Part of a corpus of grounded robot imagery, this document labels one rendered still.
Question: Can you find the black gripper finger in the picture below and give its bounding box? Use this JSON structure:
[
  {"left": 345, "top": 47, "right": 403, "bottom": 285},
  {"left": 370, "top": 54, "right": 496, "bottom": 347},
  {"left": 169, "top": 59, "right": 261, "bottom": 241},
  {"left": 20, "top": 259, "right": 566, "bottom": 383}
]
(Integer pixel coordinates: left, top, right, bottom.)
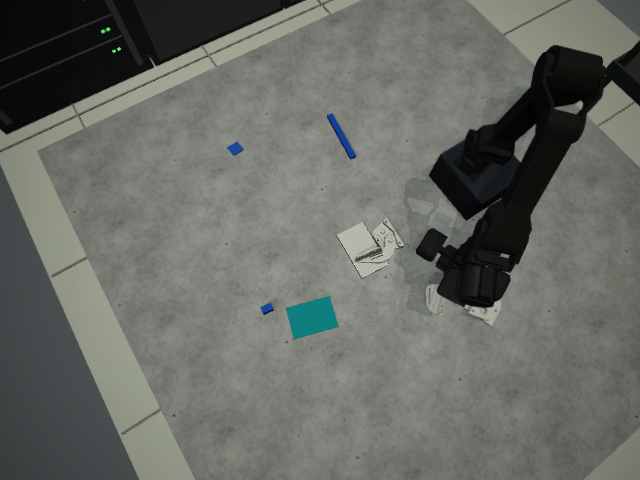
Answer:
[{"left": 436, "top": 245, "right": 458, "bottom": 273}]

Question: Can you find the teal flat rectangular plate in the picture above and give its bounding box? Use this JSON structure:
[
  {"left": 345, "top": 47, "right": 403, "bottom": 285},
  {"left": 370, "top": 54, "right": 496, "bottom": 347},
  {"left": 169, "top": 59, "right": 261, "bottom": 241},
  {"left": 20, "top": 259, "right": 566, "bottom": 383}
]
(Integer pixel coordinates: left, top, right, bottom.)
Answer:
[{"left": 286, "top": 296, "right": 338, "bottom": 339}]

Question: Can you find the small blue square tile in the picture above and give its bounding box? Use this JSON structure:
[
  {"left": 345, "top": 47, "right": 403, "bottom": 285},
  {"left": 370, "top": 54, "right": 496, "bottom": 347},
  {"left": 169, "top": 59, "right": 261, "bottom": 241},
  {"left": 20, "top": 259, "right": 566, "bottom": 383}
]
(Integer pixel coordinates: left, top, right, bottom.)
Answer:
[{"left": 227, "top": 141, "right": 244, "bottom": 156}]

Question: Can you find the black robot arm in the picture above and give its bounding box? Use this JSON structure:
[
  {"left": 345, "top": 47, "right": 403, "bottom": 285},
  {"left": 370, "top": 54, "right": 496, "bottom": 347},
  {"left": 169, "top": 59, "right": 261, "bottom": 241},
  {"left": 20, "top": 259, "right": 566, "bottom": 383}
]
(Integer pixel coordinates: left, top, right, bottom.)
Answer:
[{"left": 437, "top": 45, "right": 606, "bottom": 308}]

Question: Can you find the blue flat bar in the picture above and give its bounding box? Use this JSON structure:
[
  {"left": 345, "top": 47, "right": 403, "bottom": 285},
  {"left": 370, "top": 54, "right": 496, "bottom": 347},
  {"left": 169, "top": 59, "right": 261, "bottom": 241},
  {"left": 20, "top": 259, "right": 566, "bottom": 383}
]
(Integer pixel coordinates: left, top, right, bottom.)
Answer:
[{"left": 327, "top": 113, "right": 356, "bottom": 160}]

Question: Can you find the small blue cube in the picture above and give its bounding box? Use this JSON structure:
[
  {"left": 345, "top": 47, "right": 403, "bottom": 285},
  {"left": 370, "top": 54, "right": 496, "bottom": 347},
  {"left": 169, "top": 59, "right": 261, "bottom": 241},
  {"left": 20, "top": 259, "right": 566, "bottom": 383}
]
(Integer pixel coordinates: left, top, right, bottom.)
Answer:
[{"left": 261, "top": 303, "right": 274, "bottom": 315}]

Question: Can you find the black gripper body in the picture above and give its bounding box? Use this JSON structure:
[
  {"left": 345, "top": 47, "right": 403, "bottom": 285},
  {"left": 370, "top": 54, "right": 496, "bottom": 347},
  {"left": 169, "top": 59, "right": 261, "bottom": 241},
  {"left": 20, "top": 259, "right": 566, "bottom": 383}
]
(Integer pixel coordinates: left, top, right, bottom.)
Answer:
[{"left": 416, "top": 228, "right": 511, "bottom": 302}]

